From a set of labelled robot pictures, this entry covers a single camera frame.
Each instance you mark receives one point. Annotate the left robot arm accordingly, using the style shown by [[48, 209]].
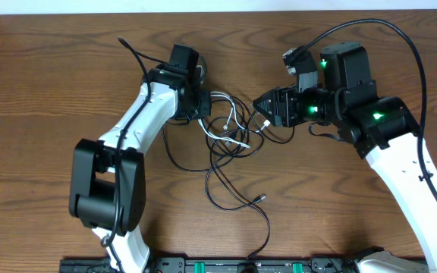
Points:
[[108, 188]]

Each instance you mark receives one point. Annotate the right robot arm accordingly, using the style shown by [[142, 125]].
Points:
[[382, 130]]

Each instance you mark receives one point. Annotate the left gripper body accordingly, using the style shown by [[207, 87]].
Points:
[[199, 106]]

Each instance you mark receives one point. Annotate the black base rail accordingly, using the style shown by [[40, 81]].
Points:
[[181, 265]]

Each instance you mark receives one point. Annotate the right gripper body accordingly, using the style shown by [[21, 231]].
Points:
[[314, 105]]

